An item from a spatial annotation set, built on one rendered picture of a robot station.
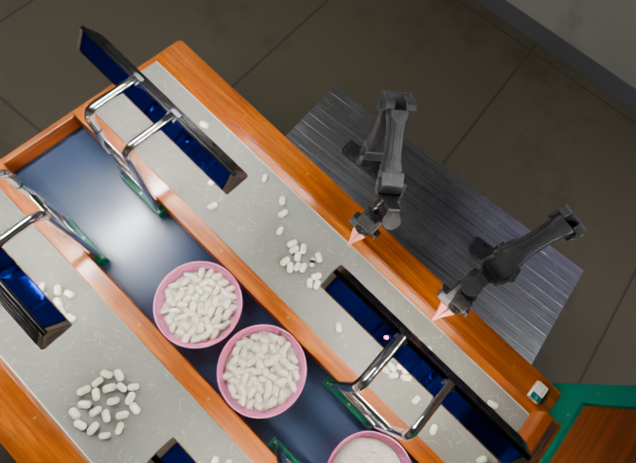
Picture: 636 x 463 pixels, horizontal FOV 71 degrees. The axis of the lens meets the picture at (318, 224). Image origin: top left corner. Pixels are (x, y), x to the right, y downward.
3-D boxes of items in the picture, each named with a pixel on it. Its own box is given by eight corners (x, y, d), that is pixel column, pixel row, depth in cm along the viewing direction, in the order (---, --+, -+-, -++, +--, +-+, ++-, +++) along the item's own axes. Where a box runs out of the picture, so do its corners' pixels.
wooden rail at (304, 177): (187, 71, 184) (180, 39, 167) (529, 391, 159) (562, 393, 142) (165, 87, 180) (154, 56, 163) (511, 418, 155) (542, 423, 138)
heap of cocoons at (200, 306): (204, 258, 150) (203, 252, 144) (254, 307, 146) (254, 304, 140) (149, 307, 142) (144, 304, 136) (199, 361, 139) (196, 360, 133)
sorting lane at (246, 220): (157, 63, 167) (155, 60, 165) (534, 421, 142) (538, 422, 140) (89, 110, 158) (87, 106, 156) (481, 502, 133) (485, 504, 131)
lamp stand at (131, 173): (166, 147, 162) (133, 67, 120) (203, 184, 159) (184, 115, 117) (122, 180, 156) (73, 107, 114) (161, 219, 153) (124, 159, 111)
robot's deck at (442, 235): (334, 90, 184) (335, 84, 181) (576, 273, 171) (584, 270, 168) (178, 249, 155) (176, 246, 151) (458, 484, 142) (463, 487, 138)
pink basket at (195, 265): (204, 252, 151) (202, 244, 142) (259, 307, 147) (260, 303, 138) (141, 308, 143) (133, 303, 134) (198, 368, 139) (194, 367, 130)
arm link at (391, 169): (406, 195, 131) (418, 88, 126) (376, 192, 130) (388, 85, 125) (395, 191, 143) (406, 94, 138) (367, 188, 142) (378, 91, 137)
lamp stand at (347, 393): (361, 339, 148) (400, 324, 106) (405, 382, 146) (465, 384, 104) (322, 382, 142) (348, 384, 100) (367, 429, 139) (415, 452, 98)
